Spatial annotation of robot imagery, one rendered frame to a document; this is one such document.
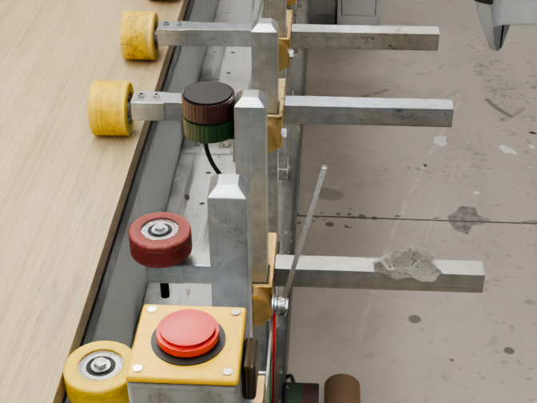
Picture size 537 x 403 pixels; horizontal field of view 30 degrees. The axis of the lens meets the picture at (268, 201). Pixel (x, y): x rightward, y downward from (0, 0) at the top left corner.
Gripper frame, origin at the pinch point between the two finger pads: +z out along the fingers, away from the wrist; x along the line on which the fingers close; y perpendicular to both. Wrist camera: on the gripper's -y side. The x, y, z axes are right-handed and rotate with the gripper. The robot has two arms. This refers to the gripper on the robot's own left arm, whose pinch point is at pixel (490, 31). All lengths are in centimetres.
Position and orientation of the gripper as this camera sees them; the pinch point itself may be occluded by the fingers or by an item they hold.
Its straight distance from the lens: 83.1
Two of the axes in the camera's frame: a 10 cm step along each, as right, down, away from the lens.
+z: 0.1, 8.3, 5.6
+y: 8.3, 3.1, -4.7
